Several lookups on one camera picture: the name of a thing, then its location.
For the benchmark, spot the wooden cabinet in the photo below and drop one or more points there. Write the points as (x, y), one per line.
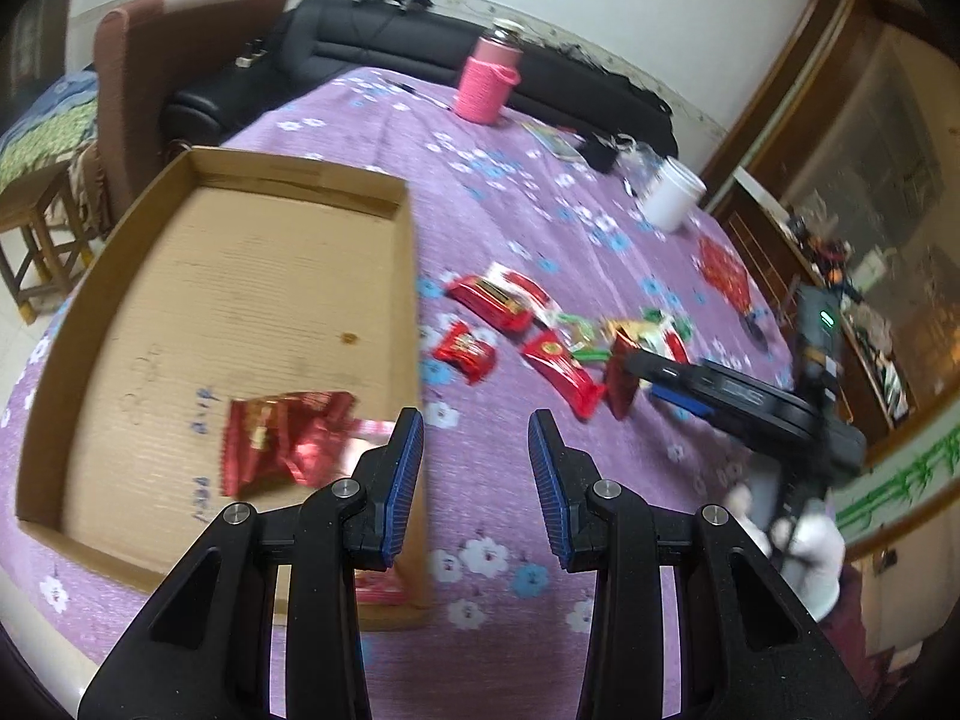
(885, 165)

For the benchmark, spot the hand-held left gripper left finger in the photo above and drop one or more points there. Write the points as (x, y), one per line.
(401, 487)

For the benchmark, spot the pink sleeved bottle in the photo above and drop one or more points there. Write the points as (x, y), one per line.
(484, 82)

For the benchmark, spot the black pen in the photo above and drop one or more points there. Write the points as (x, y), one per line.
(420, 95)

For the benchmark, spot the clear glass jar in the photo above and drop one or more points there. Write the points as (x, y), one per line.
(641, 161)

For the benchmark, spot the red packet with gold label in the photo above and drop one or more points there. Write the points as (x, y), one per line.
(487, 300)

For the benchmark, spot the white plastic jar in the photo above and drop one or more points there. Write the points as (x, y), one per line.
(671, 195)

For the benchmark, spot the black sofa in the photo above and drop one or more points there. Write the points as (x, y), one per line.
(352, 37)

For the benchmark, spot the wooden stool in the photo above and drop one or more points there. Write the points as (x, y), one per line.
(30, 202)

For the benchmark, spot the dark red snack packet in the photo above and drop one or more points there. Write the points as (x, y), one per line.
(621, 394)

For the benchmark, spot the green candy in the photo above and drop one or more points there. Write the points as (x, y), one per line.
(576, 324)
(592, 352)

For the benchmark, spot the person's right forearm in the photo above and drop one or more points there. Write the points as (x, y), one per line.
(844, 630)

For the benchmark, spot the red foil snack packet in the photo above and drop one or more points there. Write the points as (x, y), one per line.
(277, 442)

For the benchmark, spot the brown cardboard box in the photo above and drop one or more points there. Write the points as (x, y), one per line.
(225, 277)

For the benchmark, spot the small red snack packet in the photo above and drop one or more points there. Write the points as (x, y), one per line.
(465, 351)

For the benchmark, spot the purple floral tablecloth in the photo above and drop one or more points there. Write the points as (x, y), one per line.
(525, 202)

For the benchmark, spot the small black container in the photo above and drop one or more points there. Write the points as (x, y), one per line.
(600, 154)

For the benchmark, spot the long red snack packet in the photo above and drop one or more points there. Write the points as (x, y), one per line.
(559, 367)

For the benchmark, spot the red and white snack packet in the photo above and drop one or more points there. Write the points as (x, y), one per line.
(525, 286)

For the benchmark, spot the person's right hand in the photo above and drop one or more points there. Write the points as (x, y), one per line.
(817, 562)

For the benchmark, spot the plaid cloth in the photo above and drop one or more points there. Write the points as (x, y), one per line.
(90, 187)

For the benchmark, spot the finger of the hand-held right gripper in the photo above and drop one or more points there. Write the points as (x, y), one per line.
(667, 369)
(682, 399)

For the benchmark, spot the green flat packet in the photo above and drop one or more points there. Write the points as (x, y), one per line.
(555, 141)

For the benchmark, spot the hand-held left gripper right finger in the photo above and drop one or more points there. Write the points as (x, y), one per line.
(544, 487)

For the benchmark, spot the blue and green blanket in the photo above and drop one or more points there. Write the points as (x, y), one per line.
(45, 120)

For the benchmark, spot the brown armchair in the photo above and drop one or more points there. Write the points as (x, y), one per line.
(135, 52)

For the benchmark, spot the red patterned bag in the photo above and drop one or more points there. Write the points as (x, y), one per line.
(724, 270)

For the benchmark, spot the white charger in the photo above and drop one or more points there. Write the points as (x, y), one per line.
(250, 56)

